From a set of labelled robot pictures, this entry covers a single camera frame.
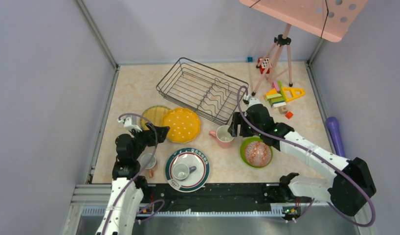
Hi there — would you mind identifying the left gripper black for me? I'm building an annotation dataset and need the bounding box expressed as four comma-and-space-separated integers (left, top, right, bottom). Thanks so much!
129, 121, 169, 160

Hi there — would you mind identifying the woven bamboo round tray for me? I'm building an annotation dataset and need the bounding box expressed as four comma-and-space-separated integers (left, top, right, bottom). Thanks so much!
142, 105, 170, 126

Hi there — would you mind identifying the pink mug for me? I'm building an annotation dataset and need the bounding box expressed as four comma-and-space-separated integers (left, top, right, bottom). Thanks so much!
208, 125, 234, 149

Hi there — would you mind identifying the yellow polka dot plate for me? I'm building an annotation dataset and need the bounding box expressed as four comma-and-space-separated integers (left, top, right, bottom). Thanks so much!
161, 107, 201, 143

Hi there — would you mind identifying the dark wire dish rack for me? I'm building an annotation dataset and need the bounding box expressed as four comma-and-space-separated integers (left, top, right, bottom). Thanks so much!
156, 57, 248, 125

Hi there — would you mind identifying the red patterned bowl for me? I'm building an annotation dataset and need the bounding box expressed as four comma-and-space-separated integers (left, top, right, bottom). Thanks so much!
243, 141, 272, 168

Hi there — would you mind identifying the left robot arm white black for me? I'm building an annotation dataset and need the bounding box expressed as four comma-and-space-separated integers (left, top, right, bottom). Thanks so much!
95, 124, 170, 235

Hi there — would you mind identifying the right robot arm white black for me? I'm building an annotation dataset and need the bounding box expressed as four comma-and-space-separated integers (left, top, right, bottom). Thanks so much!
228, 104, 377, 216

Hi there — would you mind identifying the white plate green red rim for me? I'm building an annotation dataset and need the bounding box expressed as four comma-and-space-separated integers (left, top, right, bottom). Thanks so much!
164, 148, 211, 193

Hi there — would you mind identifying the stack of coloured wooden blocks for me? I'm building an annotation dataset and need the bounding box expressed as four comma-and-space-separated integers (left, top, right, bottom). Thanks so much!
265, 81, 288, 115

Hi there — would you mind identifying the grey white cup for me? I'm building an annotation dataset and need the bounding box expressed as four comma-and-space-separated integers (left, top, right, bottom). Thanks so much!
172, 163, 197, 181

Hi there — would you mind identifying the orange cube block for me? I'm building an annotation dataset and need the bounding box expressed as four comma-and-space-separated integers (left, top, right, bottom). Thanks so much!
285, 112, 293, 119

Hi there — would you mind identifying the yellow triangle toy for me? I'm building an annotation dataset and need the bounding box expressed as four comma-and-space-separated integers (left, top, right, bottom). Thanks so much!
281, 87, 306, 103

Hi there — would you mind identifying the red white dice box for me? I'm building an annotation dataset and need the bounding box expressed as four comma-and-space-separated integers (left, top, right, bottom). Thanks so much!
256, 57, 269, 74

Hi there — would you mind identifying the pink tripod stand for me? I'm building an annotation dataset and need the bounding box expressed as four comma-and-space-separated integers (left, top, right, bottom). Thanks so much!
251, 23, 293, 96

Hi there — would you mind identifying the pink perforated board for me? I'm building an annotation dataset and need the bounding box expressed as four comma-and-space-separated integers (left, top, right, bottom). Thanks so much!
240, 0, 368, 43

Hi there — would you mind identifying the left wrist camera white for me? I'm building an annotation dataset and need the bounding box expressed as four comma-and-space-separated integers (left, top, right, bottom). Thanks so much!
118, 115, 142, 132

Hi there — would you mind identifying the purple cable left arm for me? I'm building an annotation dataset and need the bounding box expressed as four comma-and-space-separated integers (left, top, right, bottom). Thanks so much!
101, 113, 166, 235

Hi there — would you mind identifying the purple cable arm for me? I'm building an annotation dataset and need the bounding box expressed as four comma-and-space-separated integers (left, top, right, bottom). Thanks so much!
101, 113, 166, 235
236, 85, 377, 228

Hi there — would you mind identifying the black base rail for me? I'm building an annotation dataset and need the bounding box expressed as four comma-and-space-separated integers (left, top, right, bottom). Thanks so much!
142, 183, 311, 212

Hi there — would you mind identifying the purple handle tool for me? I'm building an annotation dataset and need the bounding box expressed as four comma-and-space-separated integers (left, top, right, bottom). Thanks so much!
326, 117, 345, 157

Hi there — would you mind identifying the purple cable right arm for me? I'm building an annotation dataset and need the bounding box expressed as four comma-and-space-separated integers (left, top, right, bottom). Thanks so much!
236, 85, 377, 228

